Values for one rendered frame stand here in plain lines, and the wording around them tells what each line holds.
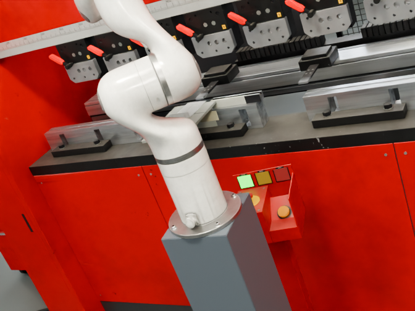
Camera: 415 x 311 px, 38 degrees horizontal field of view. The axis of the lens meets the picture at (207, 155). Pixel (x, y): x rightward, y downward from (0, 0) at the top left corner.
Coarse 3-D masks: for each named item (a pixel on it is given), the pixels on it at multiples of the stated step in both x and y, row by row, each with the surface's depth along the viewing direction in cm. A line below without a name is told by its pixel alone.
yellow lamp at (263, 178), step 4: (264, 172) 196; (268, 172) 195; (256, 176) 197; (260, 176) 197; (264, 176) 196; (268, 176) 196; (260, 180) 198; (264, 180) 197; (268, 180) 197; (260, 184) 198
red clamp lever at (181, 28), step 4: (180, 24) 204; (176, 28) 204; (180, 28) 203; (184, 28) 203; (188, 28) 204; (184, 32) 203; (188, 32) 202; (192, 32) 203; (196, 36) 203; (200, 36) 202; (196, 40) 202; (200, 40) 202
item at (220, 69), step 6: (222, 66) 243; (228, 66) 240; (234, 66) 242; (210, 72) 241; (216, 72) 238; (222, 72) 237; (228, 72) 237; (234, 72) 241; (204, 78) 241; (210, 78) 239; (216, 78) 238; (222, 78) 237; (228, 78) 236; (204, 84) 242; (210, 84) 238; (216, 84) 236; (222, 84) 238; (204, 90) 233; (210, 90) 232; (198, 96) 229; (204, 96) 228
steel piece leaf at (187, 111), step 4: (196, 104) 223; (200, 104) 222; (184, 108) 224; (188, 108) 222; (192, 108) 221; (196, 108) 219; (180, 112) 221; (184, 112) 214; (188, 112) 218; (192, 112) 217; (172, 116) 217; (176, 116) 217; (180, 116) 216; (184, 116) 215; (188, 116) 214
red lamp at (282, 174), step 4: (280, 168) 194; (284, 168) 194; (276, 172) 195; (280, 172) 194; (284, 172) 194; (276, 176) 196; (280, 176) 195; (284, 176) 195; (288, 176) 195; (280, 180) 196
